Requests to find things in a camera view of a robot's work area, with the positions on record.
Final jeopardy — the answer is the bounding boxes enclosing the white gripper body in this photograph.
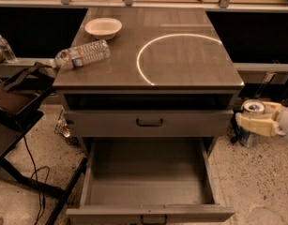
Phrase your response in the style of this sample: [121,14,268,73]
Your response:
[277,107,288,142]

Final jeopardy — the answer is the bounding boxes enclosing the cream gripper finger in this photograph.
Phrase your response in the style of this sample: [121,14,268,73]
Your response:
[235,112,279,137]
[264,102,285,120]

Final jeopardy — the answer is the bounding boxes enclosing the silver blue redbull can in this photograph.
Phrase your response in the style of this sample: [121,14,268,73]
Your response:
[235,99,265,148]

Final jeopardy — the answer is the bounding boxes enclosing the grey drawer cabinet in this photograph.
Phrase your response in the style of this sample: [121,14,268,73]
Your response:
[52,7,245,225]

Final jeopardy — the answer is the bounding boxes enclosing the open grey lower drawer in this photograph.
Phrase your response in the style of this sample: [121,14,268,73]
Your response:
[67,139,235,225]

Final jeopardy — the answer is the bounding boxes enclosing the closed grey upper drawer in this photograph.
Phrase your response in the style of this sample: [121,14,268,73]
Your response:
[64,110,233,138]

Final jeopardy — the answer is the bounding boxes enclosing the black caster wheel leg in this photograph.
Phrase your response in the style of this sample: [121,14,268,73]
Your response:
[230,114,241,144]

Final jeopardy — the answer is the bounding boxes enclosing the white paper bowl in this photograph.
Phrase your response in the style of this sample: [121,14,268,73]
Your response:
[84,18,122,40]

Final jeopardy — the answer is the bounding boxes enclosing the plastic bottle on floor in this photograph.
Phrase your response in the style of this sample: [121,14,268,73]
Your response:
[54,111,70,138]

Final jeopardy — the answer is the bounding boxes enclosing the clear plastic water bottle lying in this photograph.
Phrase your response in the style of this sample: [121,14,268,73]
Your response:
[50,40,110,69]

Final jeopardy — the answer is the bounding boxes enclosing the black side table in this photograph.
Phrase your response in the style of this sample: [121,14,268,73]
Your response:
[0,111,87,225]

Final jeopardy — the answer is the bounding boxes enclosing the small upright water bottle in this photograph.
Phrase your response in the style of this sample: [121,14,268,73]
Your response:
[0,35,17,63]

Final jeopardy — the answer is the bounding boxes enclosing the black cable on floor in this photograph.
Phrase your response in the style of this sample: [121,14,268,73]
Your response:
[22,134,51,225]

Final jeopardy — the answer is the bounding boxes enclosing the dark bag with straps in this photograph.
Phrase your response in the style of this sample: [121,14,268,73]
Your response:
[0,62,54,122]

